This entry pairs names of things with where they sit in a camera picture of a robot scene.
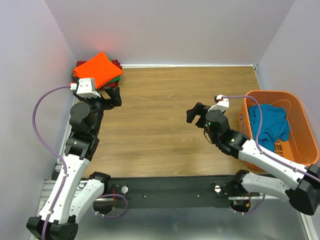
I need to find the blue t-shirt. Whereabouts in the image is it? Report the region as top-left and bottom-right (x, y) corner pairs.
(248, 104), (290, 152)

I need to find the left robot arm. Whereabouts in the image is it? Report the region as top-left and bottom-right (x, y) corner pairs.
(26, 87), (129, 240)

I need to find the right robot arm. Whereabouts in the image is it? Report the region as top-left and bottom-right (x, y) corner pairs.
(186, 100), (320, 216)

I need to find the dark red folded t-shirt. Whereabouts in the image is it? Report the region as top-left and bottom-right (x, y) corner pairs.
(73, 59), (123, 89)

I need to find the green folded t-shirt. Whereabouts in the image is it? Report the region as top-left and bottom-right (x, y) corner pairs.
(108, 59), (122, 84)

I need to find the orange folded t-shirt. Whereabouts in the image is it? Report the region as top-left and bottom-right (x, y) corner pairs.
(72, 52), (124, 89)

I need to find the orange plastic basket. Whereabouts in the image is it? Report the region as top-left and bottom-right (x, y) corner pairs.
(238, 90), (319, 166)

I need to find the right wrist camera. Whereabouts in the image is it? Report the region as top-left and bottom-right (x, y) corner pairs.
(208, 94), (230, 114)

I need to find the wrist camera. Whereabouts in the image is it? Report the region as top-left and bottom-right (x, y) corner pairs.
(70, 78), (101, 98)
(208, 94), (230, 114)

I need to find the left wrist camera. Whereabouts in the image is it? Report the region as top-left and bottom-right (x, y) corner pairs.
(70, 78), (101, 98)

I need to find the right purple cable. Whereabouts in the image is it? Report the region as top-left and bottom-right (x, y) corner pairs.
(224, 95), (320, 183)

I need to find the purple cable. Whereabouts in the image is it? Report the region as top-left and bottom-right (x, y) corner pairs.
(32, 84), (73, 240)
(224, 95), (320, 183)

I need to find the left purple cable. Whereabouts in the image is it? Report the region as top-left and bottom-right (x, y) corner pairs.
(32, 84), (73, 240)

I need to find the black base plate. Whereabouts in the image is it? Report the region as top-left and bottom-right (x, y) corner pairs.
(89, 172), (251, 213)

